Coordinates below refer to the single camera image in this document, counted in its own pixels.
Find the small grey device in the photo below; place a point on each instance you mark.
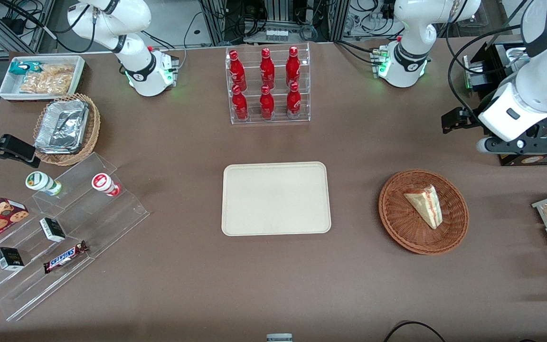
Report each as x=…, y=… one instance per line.
x=279, y=337

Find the light tan wicker basket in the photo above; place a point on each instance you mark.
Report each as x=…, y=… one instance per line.
x=92, y=128

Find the stack of aluminium foil trays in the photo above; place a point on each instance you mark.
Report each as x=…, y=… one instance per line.
x=62, y=126

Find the red lid yogurt cup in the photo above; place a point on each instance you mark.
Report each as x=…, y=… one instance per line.
x=102, y=183

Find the clear bag of crackers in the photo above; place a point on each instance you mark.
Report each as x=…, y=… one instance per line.
x=48, y=80

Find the clear acrylic tiered shelf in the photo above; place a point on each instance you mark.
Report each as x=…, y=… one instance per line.
x=112, y=223

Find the beige plastic tray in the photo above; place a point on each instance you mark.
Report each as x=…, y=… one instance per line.
x=276, y=199

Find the brown wicker basket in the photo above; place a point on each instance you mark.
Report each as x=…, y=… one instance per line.
x=397, y=223

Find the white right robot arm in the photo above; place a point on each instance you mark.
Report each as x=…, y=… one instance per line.
x=136, y=57

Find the clear acrylic bottle rack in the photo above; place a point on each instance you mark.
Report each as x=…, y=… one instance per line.
x=280, y=121

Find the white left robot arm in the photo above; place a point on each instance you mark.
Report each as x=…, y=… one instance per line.
x=544, y=80

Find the triangle sandwich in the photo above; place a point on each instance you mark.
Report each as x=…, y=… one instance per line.
x=425, y=204

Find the teal snack packet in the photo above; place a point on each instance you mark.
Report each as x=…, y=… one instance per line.
x=23, y=67

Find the small black box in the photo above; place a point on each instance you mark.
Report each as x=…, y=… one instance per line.
x=9, y=259
x=52, y=230

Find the white rectangular snack bin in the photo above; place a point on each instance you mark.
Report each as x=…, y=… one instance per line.
x=7, y=90

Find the green lid yogurt cup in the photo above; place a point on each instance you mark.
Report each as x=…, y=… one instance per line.
x=41, y=182

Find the Snickers chocolate bar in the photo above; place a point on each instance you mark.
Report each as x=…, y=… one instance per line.
x=64, y=257

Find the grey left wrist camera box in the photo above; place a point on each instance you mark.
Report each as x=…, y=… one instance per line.
x=506, y=146

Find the aluminium frame rack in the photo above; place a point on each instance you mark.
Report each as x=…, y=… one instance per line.
x=273, y=19

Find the red aluminium soda bottle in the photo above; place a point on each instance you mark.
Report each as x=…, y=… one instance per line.
x=237, y=71
x=240, y=105
x=267, y=69
x=267, y=104
x=293, y=66
x=294, y=102

